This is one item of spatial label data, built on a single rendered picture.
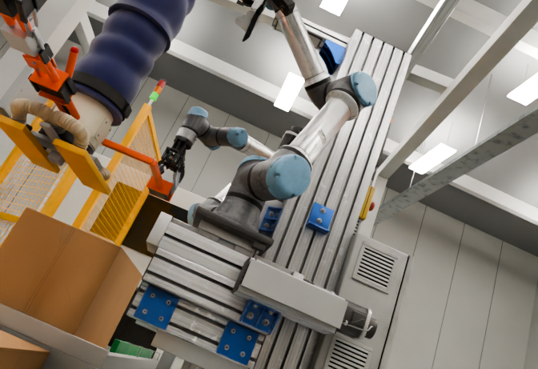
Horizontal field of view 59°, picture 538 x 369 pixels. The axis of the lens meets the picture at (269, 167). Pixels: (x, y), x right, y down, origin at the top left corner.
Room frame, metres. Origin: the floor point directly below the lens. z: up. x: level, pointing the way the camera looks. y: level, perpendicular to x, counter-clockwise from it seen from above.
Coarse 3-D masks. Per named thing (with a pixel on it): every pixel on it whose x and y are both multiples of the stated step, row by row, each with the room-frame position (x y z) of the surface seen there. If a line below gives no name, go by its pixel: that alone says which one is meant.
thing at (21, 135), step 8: (0, 120) 1.28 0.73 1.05; (8, 120) 1.28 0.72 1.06; (8, 128) 1.32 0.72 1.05; (16, 128) 1.28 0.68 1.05; (24, 128) 1.28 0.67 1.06; (32, 128) 1.38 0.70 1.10; (8, 136) 1.40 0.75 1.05; (16, 136) 1.37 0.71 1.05; (24, 136) 1.33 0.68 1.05; (32, 136) 1.34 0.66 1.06; (16, 144) 1.46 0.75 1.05; (24, 144) 1.42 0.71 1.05; (32, 144) 1.38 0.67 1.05; (40, 144) 1.41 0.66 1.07; (24, 152) 1.52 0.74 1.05; (32, 152) 1.47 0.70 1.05; (40, 152) 1.43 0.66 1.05; (32, 160) 1.58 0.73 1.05; (40, 160) 1.53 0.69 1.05; (48, 160) 1.50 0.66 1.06; (48, 168) 1.59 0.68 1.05; (56, 168) 1.58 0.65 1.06
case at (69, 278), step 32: (32, 224) 1.87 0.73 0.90; (64, 224) 1.86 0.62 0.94; (0, 256) 1.87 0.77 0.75; (32, 256) 1.86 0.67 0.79; (64, 256) 1.86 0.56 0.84; (96, 256) 1.85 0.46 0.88; (0, 288) 1.86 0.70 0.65; (32, 288) 1.86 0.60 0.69; (64, 288) 1.85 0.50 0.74; (96, 288) 1.85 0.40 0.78; (128, 288) 2.29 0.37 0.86; (64, 320) 1.85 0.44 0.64; (96, 320) 2.03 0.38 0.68
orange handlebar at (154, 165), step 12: (12, 24) 0.94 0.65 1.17; (36, 60) 1.06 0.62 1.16; (36, 72) 1.14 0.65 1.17; (48, 72) 1.10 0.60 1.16; (60, 108) 1.33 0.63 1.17; (72, 108) 1.30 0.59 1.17; (108, 144) 1.47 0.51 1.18; (132, 156) 1.47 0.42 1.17; (144, 156) 1.47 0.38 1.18; (156, 168) 1.50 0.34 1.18; (156, 180) 1.62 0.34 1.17
